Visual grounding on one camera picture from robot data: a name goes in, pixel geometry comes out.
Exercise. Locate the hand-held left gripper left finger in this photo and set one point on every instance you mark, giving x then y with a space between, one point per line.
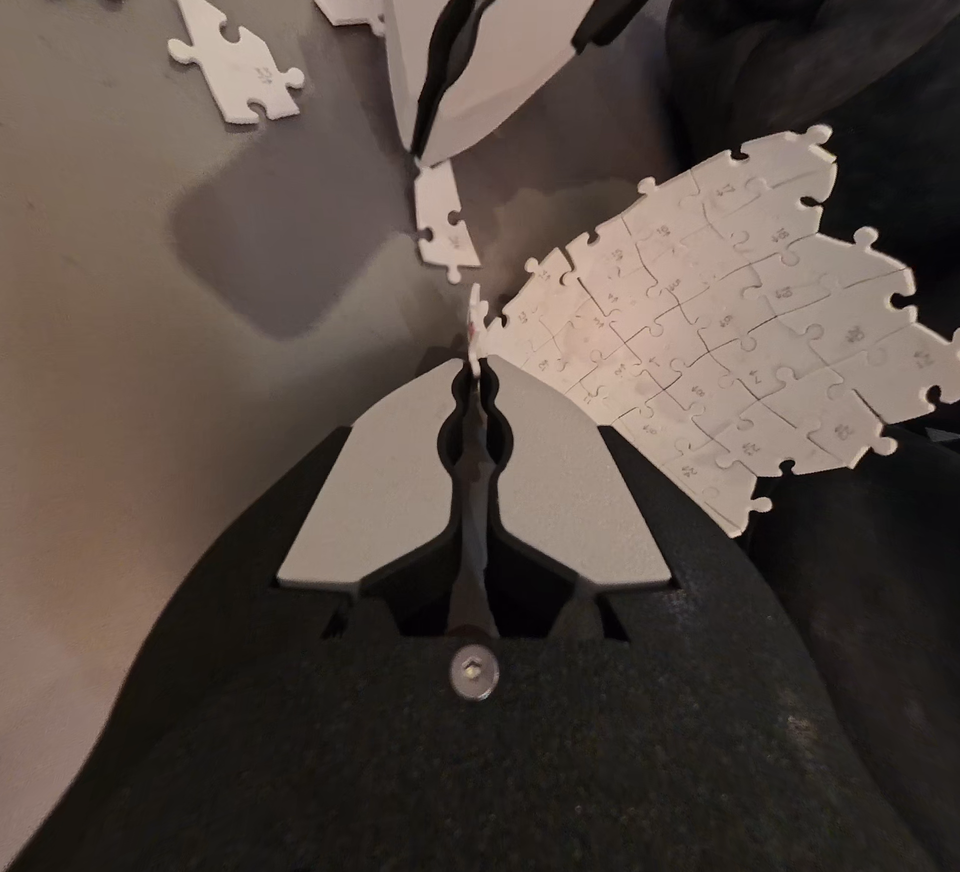
375 497

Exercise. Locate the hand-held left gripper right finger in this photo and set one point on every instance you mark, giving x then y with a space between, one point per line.
577 497

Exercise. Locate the scatter of white puzzle pieces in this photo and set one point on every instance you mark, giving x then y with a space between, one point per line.
232 61

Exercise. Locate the white jigsaw puzzle piece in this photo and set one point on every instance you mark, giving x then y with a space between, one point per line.
442 211

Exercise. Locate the partly built puzzle ball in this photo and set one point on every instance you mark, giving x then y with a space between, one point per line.
712 332

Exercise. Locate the person's right forearm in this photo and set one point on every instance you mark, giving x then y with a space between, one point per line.
787 9

